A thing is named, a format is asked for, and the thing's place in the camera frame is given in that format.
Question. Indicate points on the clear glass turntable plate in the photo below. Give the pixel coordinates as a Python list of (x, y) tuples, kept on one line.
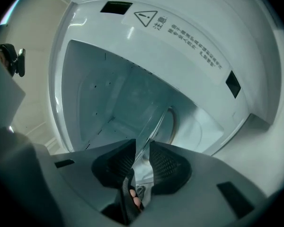
[(148, 126)]

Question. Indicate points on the black head-mounted camera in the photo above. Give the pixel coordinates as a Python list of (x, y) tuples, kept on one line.
[(14, 60)]

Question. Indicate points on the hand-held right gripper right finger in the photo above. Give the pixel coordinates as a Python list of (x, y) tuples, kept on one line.
[(170, 169)]

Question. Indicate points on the person's right hand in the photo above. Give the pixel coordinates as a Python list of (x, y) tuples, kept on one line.
[(135, 198)]

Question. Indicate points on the white warning label sticker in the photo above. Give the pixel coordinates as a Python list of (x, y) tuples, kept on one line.
[(180, 44)]

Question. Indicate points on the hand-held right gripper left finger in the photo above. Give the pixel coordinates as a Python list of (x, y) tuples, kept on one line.
[(113, 163)]

